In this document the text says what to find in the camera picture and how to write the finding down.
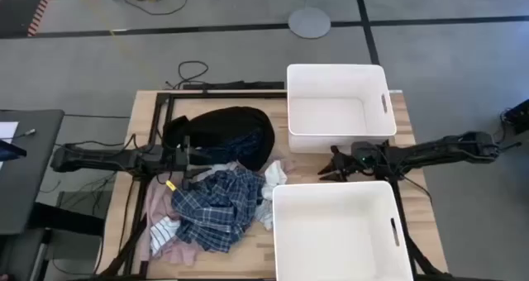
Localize white striped sock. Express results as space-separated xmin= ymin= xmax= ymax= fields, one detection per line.
xmin=253 ymin=198 xmax=274 ymax=231
xmin=148 ymin=215 xmax=182 ymax=257

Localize dark blue tablet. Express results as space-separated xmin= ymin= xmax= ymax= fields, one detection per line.
xmin=0 ymin=139 xmax=28 ymax=163

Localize plain white sock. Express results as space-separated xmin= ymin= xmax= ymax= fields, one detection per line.
xmin=193 ymin=161 xmax=240 ymax=183
xmin=261 ymin=160 xmax=288 ymax=202

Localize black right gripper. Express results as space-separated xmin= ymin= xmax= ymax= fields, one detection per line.
xmin=317 ymin=141 xmax=384 ymax=183

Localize grey plug cable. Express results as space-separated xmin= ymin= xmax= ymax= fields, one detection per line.
xmin=0 ymin=127 xmax=37 ymax=141

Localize white paper sheet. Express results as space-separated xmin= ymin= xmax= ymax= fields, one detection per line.
xmin=0 ymin=121 xmax=20 ymax=170

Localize pink linen shirt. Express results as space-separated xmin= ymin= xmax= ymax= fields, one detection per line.
xmin=138 ymin=150 xmax=297 ymax=266

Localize black desk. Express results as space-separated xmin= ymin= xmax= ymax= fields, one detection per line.
xmin=0 ymin=109 xmax=65 ymax=236

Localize blue plaid shirt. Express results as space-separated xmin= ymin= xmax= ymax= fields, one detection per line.
xmin=170 ymin=166 xmax=266 ymax=254

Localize black cable on floor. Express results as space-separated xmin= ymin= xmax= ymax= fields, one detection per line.
xmin=109 ymin=0 xmax=189 ymax=17

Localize black power strip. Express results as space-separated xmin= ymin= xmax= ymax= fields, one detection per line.
xmin=181 ymin=80 xmax=286 ymax=91

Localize looped black floor cable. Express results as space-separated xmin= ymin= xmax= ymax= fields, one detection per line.
xmin=164 ymin=60 xmax=210 ymax=90

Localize grey round floor stand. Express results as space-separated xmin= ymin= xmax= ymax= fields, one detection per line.
xmin=288 ymin=0 xmax=331 ymax=40

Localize hazard striped floor mat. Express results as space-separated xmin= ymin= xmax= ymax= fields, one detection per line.
xmin=0 ymin=0 xmax=105 ymax=38

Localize white plastic storage bin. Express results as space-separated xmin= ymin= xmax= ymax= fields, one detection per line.
xmin=286 ymin=63 xmax=398 ymax=155
xmin=271 ymin=180 xmax=415 ymax=281

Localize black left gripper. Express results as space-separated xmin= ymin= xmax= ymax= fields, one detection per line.
xmin=174 ymin=135 xmax=216 ymax=192

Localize black electronic device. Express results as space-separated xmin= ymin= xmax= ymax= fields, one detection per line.
xmin=500 ymin=98 xmax=529 ymax=136

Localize black garment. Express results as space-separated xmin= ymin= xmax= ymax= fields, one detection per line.
xmin=161 ymin=106 xmax=276 ymax=173

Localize black aluminium table frame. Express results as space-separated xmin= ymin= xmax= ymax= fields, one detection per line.
xmin=98 ymin=90 xmax=454 ymax=281

